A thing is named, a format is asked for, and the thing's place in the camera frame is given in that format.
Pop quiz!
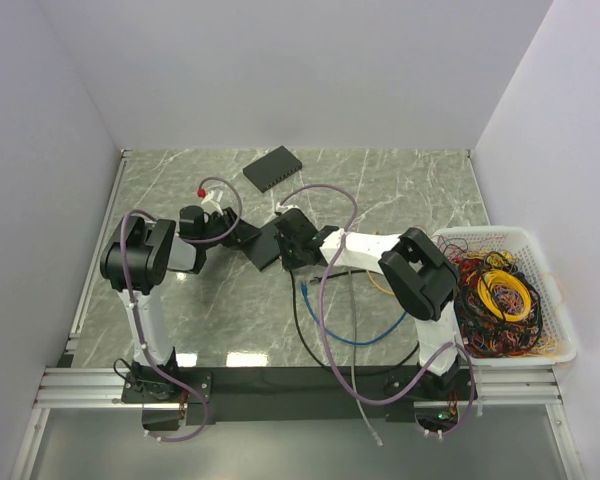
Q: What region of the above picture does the grey ethernet cable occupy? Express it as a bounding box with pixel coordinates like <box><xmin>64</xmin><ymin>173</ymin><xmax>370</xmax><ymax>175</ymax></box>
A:
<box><xmin>344</xmin><ymin>267</ymin><xmax>384</xmax><ymax>449</ymax></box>

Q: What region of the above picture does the black network switch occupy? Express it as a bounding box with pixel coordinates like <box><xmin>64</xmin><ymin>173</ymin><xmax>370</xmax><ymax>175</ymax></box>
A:
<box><xmin>243</xmin><ymin>220</ymin><xmax>280</xmax><ymax>272</ymax></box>

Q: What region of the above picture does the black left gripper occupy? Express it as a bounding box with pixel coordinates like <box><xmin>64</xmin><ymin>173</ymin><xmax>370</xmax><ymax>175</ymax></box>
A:
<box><xmin>201</xmin><ymin>207</ymin><xmax>263</xmax><ymax>249</ymax></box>

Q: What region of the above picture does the black ethernet cable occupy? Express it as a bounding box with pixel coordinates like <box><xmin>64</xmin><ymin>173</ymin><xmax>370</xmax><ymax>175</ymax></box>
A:
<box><xmin>290</xmin><ymin>267</ymin><xmax>421</xmax><ymax>371</ymax></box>

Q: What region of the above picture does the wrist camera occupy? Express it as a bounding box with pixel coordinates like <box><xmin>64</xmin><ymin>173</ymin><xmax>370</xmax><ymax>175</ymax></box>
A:
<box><xmin>274</xmin><ymin>202</ymin><xmax>312</xmax><ymax>236</ymax></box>
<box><xmin>199</xmin><ymin>185</ymin><xmax>229</xmax><ymax>214</ymax></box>

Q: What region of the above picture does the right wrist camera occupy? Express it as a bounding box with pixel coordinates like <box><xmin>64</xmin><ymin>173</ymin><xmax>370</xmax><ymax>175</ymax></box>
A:
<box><xmin>274</xmin><ymin>202</ymin><xmax>312</xmax><ymax>236</ymax></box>

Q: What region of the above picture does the dark network switch far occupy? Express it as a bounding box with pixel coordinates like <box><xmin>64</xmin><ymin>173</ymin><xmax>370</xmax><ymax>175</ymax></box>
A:
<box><xmin>242</xmin><ymin>146</ymin><xmax>303</xmax><ymax>193</ymax></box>

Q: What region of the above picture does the white plastic basket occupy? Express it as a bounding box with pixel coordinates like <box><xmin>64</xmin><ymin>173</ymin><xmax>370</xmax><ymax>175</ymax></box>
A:
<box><xmin>433</xmin><ymin>226</ymin><xmax>577</xmax><ymax>368</ymax></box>

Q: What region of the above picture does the yellow ethernet cable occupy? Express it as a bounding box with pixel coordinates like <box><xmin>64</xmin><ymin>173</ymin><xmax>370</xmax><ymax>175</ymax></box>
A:
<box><xmin>367</xmin><ymin>269</ymin><xmax>396</xmax><ymax>297</ymax></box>

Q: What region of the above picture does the blue ethernet cable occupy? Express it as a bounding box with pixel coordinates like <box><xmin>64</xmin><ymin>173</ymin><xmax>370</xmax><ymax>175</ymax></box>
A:
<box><xmin>299</xmin><ymin>282</ymin><xmax>409</xmax><ymax>347</ymax></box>

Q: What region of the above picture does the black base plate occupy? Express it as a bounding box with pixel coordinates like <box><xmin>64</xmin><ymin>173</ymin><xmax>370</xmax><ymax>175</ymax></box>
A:
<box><xmin>121</xmin><ymin>365</ymin><xmax>471</xmax><ymax>425</ymax></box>

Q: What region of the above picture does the aluminium rail frame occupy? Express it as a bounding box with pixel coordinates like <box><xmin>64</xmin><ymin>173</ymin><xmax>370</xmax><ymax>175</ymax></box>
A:
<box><xmin>19</xmin><ymin>148</ymin><xmax>582</xmax><ymax>479</ymax></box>

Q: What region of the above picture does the tangled wire bundle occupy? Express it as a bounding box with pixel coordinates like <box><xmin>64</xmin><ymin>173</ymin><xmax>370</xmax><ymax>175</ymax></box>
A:
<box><xmin>437</xmin><ymin>237</ymin><xmax>564</xmax><ymax>361</ymax></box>

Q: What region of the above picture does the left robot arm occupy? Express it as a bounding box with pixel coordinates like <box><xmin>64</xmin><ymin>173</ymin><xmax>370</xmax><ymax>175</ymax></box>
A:
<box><xmin>100</xmin><ymin>205</ymin><xmax>261</xmax><ymax>402</ymax></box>

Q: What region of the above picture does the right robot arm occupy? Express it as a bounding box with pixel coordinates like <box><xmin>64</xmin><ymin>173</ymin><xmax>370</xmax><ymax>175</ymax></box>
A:
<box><xmin>273</xmin><ymin>208</ymin><xmax>459</xmax><ymax>399</ymax></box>

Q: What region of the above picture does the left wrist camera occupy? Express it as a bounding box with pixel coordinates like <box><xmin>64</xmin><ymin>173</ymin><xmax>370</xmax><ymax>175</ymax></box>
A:
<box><xmin>199</xmin><ymin>185</ymin><xmax>229</xmax><ymax>214</ymax></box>

